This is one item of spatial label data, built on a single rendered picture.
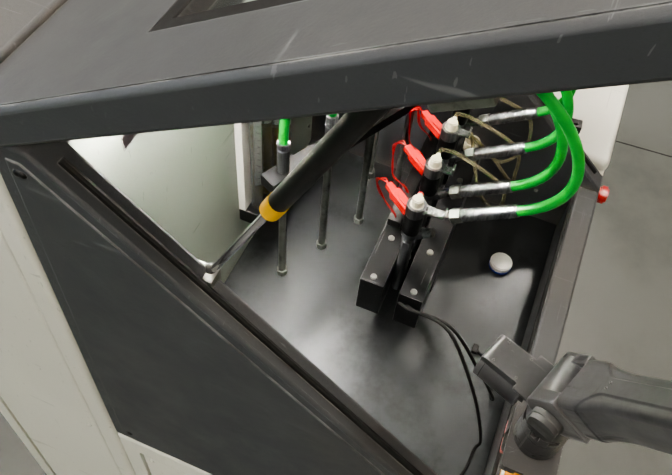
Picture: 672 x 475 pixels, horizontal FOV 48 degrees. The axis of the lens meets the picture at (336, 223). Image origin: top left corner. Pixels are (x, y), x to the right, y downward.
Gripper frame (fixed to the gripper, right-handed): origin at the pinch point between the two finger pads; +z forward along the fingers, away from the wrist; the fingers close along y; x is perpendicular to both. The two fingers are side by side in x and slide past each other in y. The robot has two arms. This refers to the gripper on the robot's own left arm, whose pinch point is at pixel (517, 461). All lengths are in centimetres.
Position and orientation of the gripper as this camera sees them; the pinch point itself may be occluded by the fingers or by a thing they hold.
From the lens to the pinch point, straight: 106.0
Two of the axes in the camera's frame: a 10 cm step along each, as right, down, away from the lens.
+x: 9.2, 3.4, -1.7
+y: -3.8, 7.3, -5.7
